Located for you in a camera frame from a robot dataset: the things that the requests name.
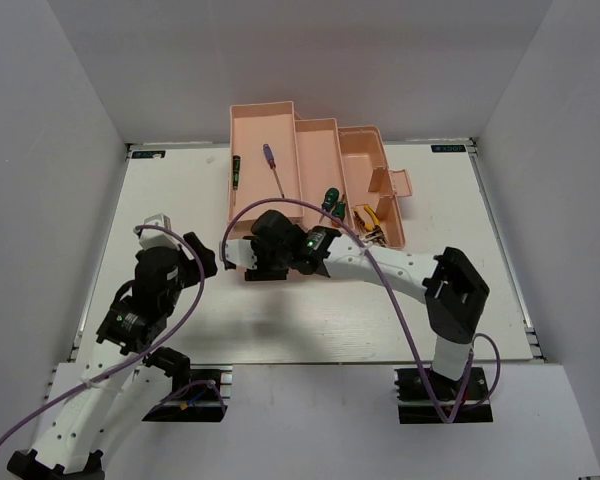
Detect green orange stubby screwdriver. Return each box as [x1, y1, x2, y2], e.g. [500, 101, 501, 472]
[331, 199, 346, 221]

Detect pink plastic toolbox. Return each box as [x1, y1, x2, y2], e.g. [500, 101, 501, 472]
[228, 101, 412, 249]

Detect thin green precision screwdriver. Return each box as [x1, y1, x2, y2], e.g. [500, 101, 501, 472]
[232, 155, 241, 204]

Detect blue red long screwdriver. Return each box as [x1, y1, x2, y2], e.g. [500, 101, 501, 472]
[263, 144, 285, 198]

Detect yellow needle-nose pliers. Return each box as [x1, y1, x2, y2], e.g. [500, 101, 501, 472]
[353, 204, 381, 233]

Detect yellow combination pliers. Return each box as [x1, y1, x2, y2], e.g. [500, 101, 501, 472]
[359, 225, 388, 247]

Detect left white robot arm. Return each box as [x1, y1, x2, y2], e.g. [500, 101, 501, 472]
[7, 224, 217, 479]

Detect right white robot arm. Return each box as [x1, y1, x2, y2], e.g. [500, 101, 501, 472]
[249, 210, 490, 399]

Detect left table corner label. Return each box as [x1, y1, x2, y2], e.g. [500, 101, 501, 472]
[131, 150, 166, 159]

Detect table corner label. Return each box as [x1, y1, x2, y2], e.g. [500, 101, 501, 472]
[431, 144, 466, 153]
[131, 150, 166, 159]

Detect right table corner label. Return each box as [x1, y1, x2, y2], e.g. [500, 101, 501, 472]
[431, 144, 466, 153]

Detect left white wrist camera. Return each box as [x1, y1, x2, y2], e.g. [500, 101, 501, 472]
[134, 213, 178, 250]

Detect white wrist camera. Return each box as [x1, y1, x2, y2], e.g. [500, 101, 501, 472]
[221, 239, 257, 270]
[134, 213, 178, 250]

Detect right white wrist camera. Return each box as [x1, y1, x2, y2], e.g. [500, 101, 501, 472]
[221, 239, 257, 270]

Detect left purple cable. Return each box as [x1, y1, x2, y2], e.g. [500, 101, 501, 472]
[0, 224, 230, 480]

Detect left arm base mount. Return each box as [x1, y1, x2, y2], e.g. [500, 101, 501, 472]
[143, 365, 233, 423]

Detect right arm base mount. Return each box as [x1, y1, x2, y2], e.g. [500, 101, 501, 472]
[394, 367, 493, 425]

